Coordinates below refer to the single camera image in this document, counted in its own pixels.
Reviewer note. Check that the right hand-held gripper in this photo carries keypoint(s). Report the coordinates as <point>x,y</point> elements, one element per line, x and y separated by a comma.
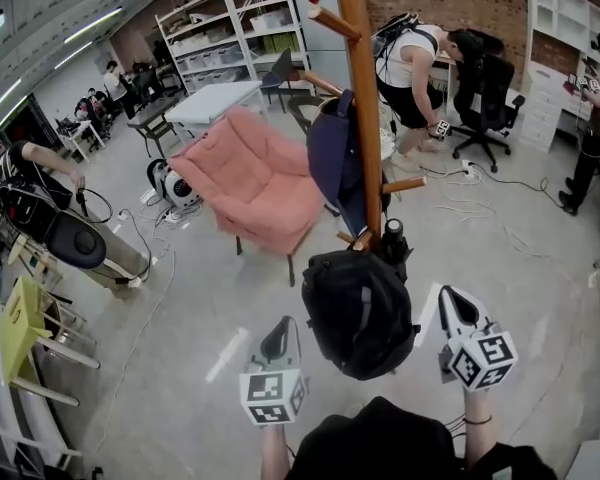
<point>482,363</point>

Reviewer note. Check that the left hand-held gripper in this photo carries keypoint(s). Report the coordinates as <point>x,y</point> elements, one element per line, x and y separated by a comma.
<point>270,398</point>

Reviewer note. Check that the wooden coat rack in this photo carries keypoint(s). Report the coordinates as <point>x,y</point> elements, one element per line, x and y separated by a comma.
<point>360,93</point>

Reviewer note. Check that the person's right forearm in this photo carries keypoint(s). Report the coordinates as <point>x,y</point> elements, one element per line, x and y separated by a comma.
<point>477,443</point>

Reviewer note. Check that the person's left forearm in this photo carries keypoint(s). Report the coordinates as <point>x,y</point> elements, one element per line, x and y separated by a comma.
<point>275,453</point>

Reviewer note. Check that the black headphone carrying case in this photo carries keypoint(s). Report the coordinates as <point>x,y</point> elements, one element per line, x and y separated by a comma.
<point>77,240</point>

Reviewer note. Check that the black folded umbrella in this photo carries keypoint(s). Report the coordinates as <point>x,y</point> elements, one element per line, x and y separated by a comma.
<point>394,233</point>

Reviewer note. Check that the black wristband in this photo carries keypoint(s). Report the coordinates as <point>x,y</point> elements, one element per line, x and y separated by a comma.
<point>480,422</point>

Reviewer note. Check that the person's black clothed torso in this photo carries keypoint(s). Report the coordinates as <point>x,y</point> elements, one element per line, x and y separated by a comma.
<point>375,443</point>

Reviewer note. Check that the white power strip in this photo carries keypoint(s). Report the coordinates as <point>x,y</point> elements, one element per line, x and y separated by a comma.
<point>471,167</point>

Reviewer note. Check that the pink padded armchair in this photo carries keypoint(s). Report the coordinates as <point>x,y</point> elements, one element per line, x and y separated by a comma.
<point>250,183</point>

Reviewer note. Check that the white round pet carrier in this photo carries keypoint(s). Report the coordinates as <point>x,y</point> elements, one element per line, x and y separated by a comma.
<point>180,188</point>

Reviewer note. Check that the navy hanging bag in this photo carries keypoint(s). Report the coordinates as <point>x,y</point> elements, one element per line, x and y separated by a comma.
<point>330,158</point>

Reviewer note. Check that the yellow wooden chair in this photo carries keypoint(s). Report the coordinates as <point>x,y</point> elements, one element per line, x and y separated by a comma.
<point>65,353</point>

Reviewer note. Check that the white hutch cabinet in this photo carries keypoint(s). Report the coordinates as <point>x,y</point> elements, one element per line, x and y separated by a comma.
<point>540,108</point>

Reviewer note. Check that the black office chair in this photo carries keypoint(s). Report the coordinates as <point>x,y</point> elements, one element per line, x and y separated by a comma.
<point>485,93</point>

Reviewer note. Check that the white rectangular table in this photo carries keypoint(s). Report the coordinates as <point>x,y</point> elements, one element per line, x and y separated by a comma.
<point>215,100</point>

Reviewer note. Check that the black small table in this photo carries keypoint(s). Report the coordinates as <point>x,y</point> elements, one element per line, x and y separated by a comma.
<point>150,113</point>

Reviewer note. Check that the yellow stool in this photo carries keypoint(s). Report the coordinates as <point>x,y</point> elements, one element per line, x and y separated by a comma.
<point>17,328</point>

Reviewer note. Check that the black plastic chair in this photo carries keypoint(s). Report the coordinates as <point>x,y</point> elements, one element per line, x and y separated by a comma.
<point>280,70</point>

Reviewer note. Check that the grey refrigerator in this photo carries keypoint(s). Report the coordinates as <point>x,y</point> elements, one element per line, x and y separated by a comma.
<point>325,63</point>

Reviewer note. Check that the white metal storage shelf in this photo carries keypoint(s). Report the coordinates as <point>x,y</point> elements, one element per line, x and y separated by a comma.
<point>210,58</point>

